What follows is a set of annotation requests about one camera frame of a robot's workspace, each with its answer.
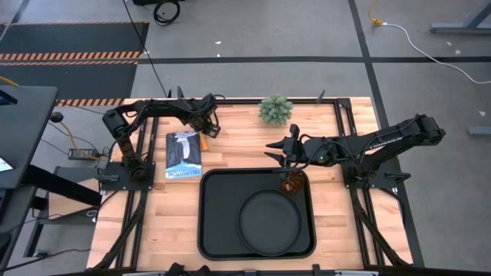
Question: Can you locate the black hazard-striped floor mat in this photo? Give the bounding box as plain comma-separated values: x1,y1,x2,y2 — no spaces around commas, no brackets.
0,60,138,107
0,21,150,61

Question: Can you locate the long black floor cable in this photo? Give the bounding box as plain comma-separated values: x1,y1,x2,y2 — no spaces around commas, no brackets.
122,0,169,99

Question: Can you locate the black round plate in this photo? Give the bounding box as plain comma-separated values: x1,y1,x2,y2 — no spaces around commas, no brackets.
236,188,303,257

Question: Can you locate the amber glass cup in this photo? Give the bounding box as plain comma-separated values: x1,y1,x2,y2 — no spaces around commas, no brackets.
278,170,307,196

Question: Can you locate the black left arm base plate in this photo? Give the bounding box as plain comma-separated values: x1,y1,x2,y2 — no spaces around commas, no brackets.
100,160,157,192

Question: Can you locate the black rectangular tray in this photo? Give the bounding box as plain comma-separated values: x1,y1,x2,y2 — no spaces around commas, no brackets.
196,167,318,261

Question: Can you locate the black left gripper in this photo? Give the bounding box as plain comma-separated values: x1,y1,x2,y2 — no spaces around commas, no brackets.
186,100,222,140

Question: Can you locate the black power adapter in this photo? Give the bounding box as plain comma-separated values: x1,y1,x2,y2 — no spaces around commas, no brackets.
68,148,101,161

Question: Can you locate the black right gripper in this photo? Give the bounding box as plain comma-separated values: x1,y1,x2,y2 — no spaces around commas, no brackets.
264,123,327,181

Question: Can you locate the grey table leg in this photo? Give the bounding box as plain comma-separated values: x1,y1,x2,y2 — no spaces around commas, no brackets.
429,0,491,36

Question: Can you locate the yellow cable plug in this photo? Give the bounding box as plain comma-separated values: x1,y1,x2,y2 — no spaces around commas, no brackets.
367,0,384,27

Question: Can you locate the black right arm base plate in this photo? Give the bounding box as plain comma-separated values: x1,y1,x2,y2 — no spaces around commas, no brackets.
342,156,400,189

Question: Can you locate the coiled black cable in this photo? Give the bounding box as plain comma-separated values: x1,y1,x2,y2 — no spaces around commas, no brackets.
153,0,181,27

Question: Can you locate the white floor cable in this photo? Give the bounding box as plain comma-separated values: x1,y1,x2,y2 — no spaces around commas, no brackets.
383,22,491,85

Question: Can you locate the black desk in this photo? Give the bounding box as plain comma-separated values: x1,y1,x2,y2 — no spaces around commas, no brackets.
0,84,103,269

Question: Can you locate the book with waterfall cover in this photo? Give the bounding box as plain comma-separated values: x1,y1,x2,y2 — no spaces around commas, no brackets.
165,130,203,180

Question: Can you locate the frosted green artificial plant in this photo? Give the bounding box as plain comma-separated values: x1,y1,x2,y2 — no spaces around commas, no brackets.
258,94,295,127

